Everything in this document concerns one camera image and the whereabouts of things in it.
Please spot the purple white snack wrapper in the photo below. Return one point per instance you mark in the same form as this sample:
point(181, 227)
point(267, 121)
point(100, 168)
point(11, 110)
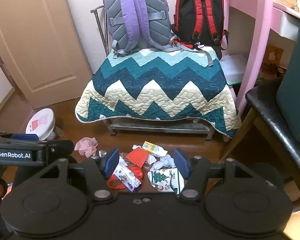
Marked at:
point(126, 178)

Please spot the pink crumpled paper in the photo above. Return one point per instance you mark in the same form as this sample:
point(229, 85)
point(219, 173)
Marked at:
point(86, 147)

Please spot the pink desk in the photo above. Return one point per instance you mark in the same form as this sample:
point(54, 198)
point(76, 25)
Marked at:
point(250, 10)

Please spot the purple grey backpack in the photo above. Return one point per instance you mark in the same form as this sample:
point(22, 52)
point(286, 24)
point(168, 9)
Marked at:
point(137, 12)

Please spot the red black backpack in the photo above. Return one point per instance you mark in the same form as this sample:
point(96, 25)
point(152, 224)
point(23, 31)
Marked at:
point(200, 15)

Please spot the brown paper bag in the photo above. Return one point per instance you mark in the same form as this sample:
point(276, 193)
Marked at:
point(272, 58)

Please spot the metal bench frame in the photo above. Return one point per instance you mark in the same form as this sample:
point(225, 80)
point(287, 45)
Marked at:
point(160, 128)

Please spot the beige wooden door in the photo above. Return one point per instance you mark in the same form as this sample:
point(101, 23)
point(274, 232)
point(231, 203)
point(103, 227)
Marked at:
point(40, 45)

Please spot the white bottle yellow label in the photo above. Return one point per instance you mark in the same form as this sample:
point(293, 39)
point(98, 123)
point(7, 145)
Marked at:
point(155, 149)

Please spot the white sock ball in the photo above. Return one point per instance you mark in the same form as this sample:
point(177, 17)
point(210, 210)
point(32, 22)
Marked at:
point(155, 166)

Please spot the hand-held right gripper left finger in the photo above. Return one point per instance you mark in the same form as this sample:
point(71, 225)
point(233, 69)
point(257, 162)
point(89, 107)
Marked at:
point(111, 162)

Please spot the zigzag quilted blanket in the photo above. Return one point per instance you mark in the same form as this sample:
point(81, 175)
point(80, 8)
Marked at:
point(155, 85)

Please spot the white board under desk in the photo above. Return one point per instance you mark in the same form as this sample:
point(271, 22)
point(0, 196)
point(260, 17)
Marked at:
point(233, 68)

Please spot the white Peppa Pig bin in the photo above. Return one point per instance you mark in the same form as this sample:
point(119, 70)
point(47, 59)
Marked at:
point(40, 123)

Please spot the white tissue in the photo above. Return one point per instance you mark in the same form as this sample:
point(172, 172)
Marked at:
point(167, 160)

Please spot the orange-red plastic bag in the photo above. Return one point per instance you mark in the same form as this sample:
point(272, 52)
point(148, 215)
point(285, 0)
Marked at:
point(133, 173)

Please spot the festive printed paper bag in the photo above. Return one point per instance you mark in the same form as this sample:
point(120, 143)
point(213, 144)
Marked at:
point(166, 180)

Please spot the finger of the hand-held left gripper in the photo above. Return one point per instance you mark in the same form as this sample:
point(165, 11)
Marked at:
point(52, 150)
point(23, 137)

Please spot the black metal folding frame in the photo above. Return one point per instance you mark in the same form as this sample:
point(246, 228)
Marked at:
point(100, 22)

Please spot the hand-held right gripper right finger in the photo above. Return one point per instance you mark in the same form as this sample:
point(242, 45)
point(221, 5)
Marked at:
point(182, 163)

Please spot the red plastic mesh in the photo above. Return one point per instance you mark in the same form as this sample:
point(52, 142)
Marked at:
point(137, 157)

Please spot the small silver wrapper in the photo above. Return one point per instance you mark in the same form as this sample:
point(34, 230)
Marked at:
point(102, 153)

